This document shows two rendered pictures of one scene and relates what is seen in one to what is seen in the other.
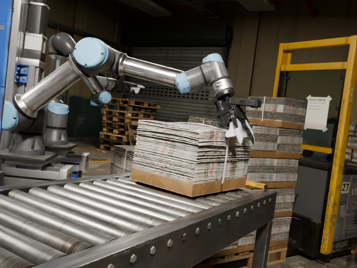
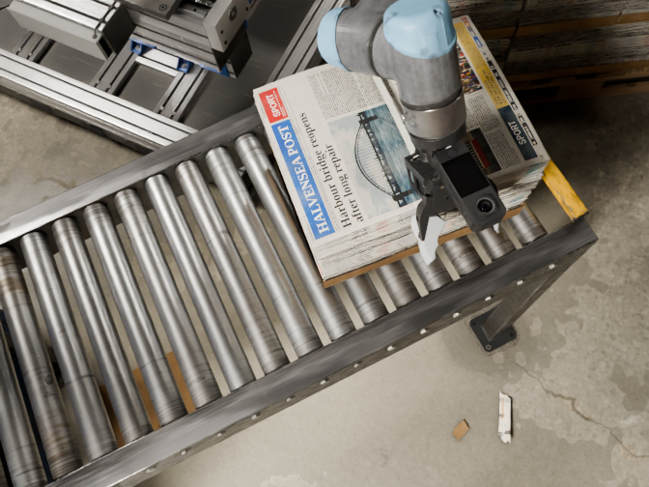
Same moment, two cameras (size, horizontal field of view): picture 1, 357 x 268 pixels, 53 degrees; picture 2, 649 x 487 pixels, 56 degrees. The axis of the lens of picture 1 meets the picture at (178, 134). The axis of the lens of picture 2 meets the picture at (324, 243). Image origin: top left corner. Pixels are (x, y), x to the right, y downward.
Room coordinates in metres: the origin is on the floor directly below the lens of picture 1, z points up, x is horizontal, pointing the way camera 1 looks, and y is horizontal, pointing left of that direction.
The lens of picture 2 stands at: (0.95, -0.28, 1.84)
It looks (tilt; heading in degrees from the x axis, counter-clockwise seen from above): 69 degrees down; 43
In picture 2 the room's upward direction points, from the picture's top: 12 degrees counter-clockwise
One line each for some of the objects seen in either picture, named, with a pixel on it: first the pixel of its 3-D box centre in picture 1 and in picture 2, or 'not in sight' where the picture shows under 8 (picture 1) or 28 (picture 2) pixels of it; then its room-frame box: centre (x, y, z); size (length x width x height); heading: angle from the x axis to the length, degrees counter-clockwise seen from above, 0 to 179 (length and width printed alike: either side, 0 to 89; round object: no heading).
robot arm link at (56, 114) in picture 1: (57, 114); not in sight; (2.10, 0.71, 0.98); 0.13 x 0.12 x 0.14; 31
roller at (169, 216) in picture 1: (117, 206); (197, 277); (1.06, 0.15, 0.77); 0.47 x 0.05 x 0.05; 58
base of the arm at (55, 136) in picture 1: (55, 134); not in sight; (2.09, 0.71, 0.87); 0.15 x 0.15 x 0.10
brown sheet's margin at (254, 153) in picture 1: (244, 150); not in sight; (2.74, -0.52, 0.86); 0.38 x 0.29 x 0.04; 38
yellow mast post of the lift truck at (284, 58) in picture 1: (273, 136); not in sight; (3.44, -0.91, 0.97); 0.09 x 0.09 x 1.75; 37
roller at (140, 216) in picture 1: (102, 209); (165, 293); (1.01, 0.19, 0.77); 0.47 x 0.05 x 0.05; 58
